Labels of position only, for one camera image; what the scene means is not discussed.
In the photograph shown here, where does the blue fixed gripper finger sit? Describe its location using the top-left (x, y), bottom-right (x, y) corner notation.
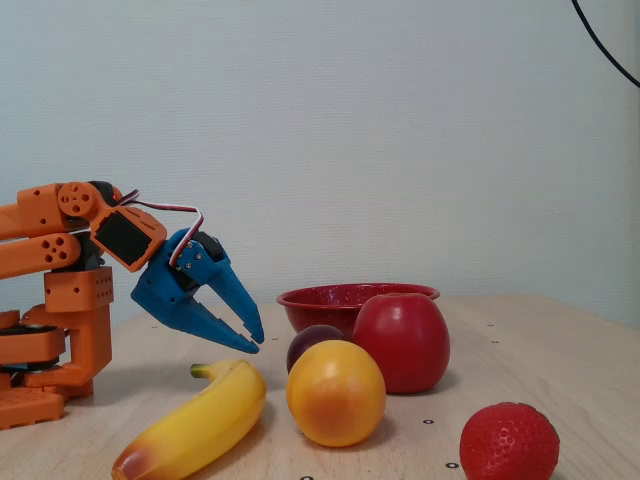
top-left (172, 297), bottom-right (261, 355)

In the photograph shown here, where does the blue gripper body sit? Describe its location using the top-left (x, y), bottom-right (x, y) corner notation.
top-left (130, 228), bottom-right (225, 330)

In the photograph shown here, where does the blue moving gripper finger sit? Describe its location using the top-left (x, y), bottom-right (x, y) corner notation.
top-left (177, 240), bottom-right (266, 345)

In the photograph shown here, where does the yellow toy banana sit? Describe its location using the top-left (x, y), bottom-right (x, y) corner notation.
top-left (110, 358), bottom-right (268, 480)

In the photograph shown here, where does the orange robot base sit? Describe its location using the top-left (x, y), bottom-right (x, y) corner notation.
top-left (0, 265), bottom-right (115, 432)

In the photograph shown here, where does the red speckled bowl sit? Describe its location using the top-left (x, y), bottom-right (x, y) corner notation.
top-left (276, 283), bottom-right (441, 341)

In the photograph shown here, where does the dark purple toy plum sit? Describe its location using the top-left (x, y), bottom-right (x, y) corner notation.
top-left (286, 324), bottom-right (346, 375)

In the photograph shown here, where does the orange toy fruit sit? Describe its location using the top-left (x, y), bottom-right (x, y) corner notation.
top-left (285, 339), bottom-right (388, 449)

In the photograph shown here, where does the red toy apple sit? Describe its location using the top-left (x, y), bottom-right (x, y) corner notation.
top-left (351, 292), bottom-right (451, 395)

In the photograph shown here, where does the red toy strawberry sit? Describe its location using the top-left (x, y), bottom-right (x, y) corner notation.
top-left (459, 401), bottom-right (561, 480)

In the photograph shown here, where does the white red servo cable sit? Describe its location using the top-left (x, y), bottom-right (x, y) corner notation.
top-left (112, 188), bottom-right (206, 269)

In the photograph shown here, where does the black hanging cable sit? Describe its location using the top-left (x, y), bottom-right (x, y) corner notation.
top-left (571, 0), bottom-right (640, 90)

